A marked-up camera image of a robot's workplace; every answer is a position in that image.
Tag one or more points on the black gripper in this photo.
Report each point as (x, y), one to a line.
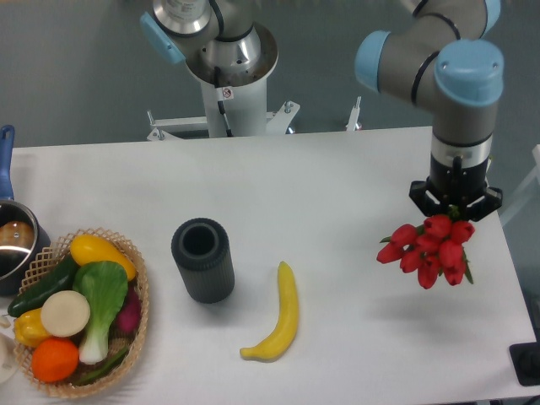
(457, 178)

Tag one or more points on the red tulip bouquet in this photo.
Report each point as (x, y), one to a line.
(432, 250)

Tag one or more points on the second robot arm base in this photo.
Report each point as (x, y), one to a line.
(219, 41)

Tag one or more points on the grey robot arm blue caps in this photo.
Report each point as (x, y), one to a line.
(443, 64)

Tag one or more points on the black device at edge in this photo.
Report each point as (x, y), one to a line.
(525, 360)

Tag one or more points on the yellow banana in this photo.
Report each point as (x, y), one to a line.
(273, 346)

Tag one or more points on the dark grey ribbed vase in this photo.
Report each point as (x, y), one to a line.
(201, 250)

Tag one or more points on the purple red radish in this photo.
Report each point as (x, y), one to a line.
(128, 318)

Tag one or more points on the green bok choy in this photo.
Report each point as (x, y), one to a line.
(104, 286)

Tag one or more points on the yellow squash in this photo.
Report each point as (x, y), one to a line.
(85, 249)

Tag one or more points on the green bean pod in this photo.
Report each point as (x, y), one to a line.
(106, 368)

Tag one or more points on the dark green cucumber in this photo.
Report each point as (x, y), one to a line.
(60, 278)

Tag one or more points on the cream round bun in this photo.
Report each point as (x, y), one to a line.
(65, 314)

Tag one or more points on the woven wicker basket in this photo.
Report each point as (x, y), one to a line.
(45, 261)

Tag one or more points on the orange fruit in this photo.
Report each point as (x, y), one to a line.
(55, 359)

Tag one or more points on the yellow bell pepper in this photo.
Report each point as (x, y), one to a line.
(29, 330)

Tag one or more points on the small garlic piece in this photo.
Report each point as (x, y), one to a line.
(4, 322)

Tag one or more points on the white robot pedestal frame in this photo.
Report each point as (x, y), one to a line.
(230, 112)

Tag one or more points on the blue handled saucepan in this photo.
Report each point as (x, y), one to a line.
(22, 237)

